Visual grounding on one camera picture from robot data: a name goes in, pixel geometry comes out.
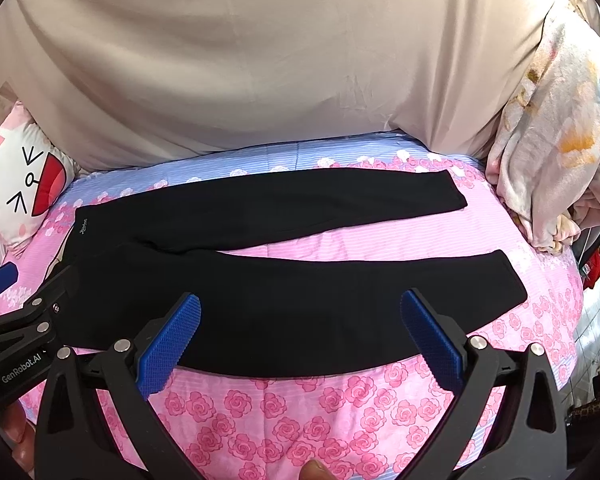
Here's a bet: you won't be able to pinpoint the beige curtain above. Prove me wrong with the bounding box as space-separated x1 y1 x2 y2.
0 0 554 170

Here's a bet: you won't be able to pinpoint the cartoon face pillow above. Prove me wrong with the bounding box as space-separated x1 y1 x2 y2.
0 102 80 252

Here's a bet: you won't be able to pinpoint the black pants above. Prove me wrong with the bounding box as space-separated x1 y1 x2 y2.
58 168 528 378

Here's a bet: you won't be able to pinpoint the person's left hand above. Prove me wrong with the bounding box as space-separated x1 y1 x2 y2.
0 401 35 472

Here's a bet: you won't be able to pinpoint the floral plush blanket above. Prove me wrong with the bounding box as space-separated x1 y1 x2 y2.
486 0 600 255

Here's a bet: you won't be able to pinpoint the pink rose bed sheet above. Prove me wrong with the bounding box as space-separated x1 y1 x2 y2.
0 133 583 479

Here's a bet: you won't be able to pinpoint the person's right hand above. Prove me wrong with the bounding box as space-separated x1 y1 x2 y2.
298 460 337 480

